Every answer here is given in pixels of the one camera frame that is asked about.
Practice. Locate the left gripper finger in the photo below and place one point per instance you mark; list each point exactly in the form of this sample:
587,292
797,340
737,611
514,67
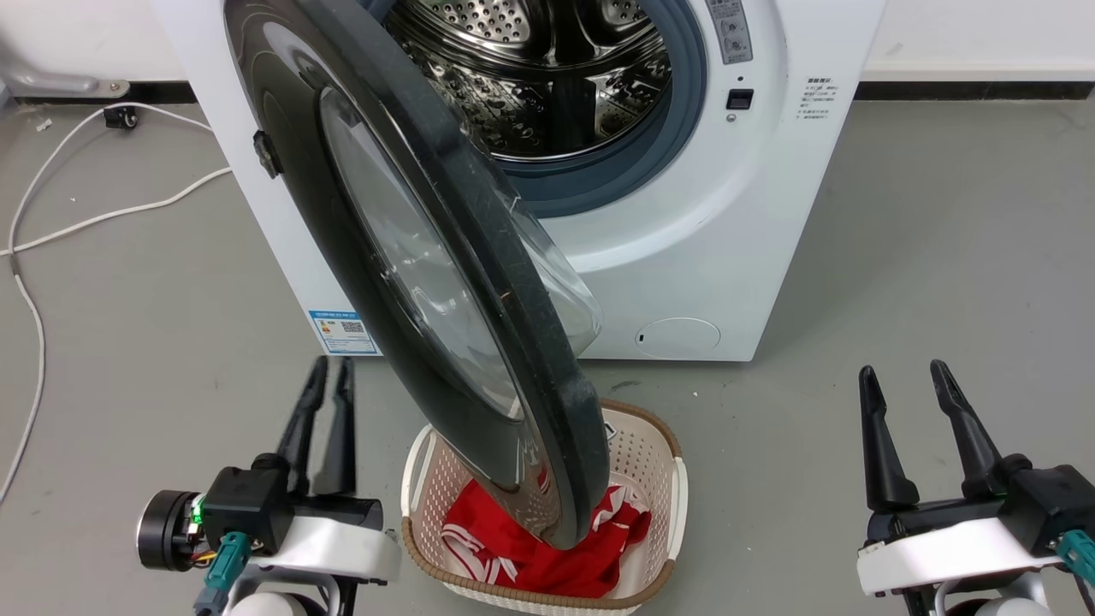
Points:
301,436
340,445

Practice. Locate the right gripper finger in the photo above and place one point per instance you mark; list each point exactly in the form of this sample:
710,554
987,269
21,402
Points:
971,436
881,453

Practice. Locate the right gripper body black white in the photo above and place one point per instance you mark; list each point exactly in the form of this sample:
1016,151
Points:
958,543

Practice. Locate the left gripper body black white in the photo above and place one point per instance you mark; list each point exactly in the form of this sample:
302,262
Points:
257,509

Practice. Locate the dark round washing machine door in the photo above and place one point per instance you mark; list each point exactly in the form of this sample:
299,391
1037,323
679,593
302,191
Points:
479,257

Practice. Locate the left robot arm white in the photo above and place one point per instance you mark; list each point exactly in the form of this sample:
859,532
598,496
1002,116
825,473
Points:
274,604

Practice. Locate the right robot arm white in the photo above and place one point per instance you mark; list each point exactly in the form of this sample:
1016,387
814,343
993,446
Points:
1001,607

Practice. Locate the white front-load washing machine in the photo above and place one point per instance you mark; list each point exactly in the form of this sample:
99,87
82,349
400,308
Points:
727,257

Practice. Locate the black door latch hook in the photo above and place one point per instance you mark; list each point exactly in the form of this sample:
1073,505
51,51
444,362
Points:
267,155

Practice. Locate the blue-grey rubber door gasket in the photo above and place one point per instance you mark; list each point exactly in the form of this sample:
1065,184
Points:
652,161

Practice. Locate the black door lock socket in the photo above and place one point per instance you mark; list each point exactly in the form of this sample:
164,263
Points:
740,99

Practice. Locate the blue energy label sticker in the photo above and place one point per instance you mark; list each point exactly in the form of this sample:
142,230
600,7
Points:
344,334

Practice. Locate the white brown-rimmed laundry basket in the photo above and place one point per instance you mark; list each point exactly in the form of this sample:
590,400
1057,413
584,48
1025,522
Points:
660,462

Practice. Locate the round white filter cover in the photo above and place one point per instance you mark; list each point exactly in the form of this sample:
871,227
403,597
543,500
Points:
677,337

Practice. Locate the red white-striped garment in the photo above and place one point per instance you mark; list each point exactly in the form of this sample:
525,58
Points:
547,566

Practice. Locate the small printed text sticker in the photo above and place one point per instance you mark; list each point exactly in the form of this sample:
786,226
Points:
819,98

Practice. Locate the small black floor plug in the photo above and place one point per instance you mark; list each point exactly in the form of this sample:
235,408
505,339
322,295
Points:
121,118

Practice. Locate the perforated steel washer drum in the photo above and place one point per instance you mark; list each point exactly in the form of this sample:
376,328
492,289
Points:
530,85

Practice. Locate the grey instruction label strip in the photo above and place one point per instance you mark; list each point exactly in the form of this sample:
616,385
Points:
732,34

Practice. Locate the black wall baseboard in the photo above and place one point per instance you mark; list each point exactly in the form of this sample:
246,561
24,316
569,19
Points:
162,92
975,91

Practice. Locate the grey metal floor bracket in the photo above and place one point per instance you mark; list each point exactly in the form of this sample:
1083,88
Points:
60,83

